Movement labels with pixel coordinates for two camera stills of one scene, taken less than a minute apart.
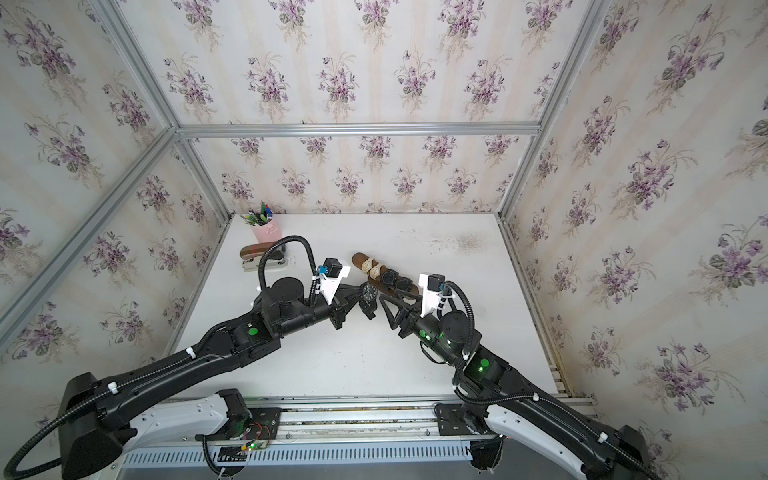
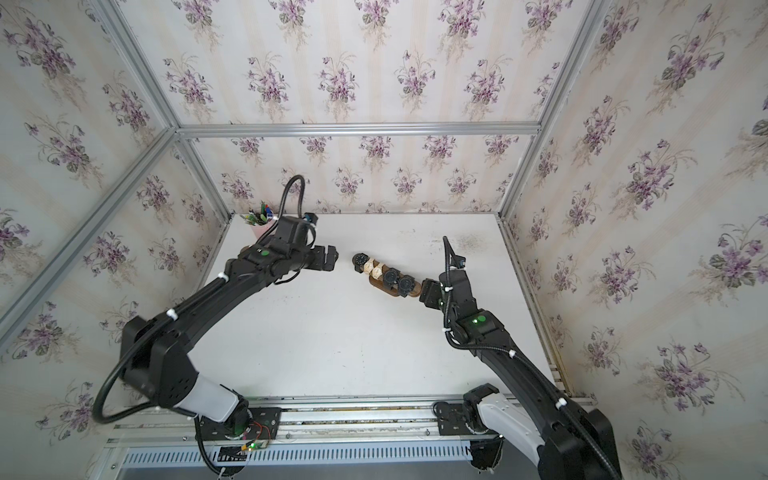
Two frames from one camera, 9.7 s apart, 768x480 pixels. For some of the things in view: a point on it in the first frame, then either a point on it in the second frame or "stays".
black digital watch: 388,277 stays
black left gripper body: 337,308 to 316,258
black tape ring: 367,302 to 359,260
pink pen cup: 269,232 stays
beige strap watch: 373,270 stays
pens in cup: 258,219 stays
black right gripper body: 409,323 to 433,290
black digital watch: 403,283 stays
